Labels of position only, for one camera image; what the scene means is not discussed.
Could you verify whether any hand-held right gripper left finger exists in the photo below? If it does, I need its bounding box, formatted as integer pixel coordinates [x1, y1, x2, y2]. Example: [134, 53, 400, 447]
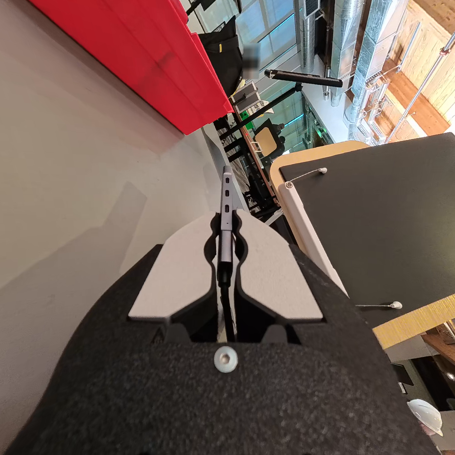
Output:
[127, 211, 218, 323]

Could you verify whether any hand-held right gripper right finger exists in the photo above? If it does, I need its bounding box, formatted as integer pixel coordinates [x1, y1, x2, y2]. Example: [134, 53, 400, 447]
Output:
[236, 209, 324, 325]

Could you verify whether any grey USB hub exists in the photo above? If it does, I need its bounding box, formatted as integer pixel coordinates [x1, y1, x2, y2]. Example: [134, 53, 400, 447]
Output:
[217, 165, 237, 343]

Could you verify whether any red storage bin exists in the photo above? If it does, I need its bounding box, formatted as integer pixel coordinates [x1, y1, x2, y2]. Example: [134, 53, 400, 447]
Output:
[28, 0, 235, 136]

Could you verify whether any grey desk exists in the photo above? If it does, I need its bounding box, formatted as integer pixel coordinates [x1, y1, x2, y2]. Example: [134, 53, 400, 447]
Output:
[0, 0, 249, 455]

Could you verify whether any white folding stand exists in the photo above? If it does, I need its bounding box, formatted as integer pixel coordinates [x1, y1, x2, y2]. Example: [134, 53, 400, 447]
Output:
[277, 167, 404, 310]

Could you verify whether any wood-framed black board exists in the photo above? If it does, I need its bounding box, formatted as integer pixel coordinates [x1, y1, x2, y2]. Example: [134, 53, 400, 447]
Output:
[270, 132, 455, 350]

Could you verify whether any tan backed chair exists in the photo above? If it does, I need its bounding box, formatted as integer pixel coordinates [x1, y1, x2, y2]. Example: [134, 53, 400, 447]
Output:
[254, 119, 285, 157]

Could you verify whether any white hard hat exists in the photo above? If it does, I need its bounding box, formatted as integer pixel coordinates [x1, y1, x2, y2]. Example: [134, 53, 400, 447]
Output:
[406, 398, 445, 437]

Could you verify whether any black bag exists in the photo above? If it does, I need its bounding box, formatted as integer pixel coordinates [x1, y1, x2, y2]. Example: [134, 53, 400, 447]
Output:
[197, 16, 244, 96]

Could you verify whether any round silver duct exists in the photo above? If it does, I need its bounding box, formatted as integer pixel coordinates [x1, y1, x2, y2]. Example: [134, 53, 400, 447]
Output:
[331, 0, 358, 107]

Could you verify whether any rectangular silver duct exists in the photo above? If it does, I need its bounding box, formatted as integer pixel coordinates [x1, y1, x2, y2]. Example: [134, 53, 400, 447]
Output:
[350, 0, 409, 96]

